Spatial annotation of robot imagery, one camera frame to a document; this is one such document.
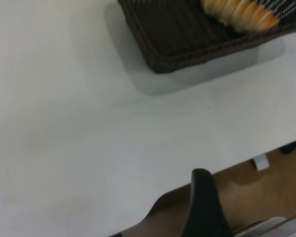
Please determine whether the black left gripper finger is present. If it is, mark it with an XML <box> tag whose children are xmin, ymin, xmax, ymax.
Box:
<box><xmin>181</xmin><ymin>168</ymin><xmax>234</xmax><ymax>237</ymax></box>

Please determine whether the dark brown woven basket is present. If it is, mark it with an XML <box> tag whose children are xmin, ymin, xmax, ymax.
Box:
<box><xmin>117</xmin><ymin>0</ymin><xmax>296</xmax><ymax>74</ymax></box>

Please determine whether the ridged golden bread roll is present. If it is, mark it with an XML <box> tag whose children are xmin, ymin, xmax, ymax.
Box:
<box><xmin>202</xmin><ymin>0</ymin><xmax>281</xmax><ymax>33</ymax></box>

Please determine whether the small white block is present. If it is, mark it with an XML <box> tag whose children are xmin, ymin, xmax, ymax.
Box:
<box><xmin>252</xmin><ymin>155</ymin><xmax>270</xmax><ymax>171</ymax></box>

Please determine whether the dark round floor object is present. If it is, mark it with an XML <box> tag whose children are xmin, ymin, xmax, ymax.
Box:
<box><xmin>280</xmin><ymin>141</ymin><xmax>296</xmax><ymax>155</ymax></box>

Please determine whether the grey metal frame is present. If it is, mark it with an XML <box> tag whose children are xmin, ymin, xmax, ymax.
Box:
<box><xmin>233</xmin><ymin>214</ymin><xmax>296</xmax><ymax>237</ymax></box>

